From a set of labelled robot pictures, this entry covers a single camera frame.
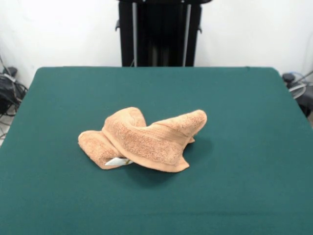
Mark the tan terry towel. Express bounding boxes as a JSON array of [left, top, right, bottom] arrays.
[[77, 106, 208, 172]]

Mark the dark green table cloth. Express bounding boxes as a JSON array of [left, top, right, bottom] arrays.
[[0, 66, 313, 235]]

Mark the black equipment stand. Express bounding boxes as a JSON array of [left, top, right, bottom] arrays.
[[297, 85, 313, 118]]

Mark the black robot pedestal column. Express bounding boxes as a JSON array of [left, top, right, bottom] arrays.
[[114, 0, 213, 67]]

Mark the grey pedestal leg foot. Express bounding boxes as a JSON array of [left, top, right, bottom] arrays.
[[282, 72, 297, 83], [2, 67, 18, 77]]

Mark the black cable tangle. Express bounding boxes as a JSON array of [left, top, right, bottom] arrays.
[[0, 73, 28, 118]]

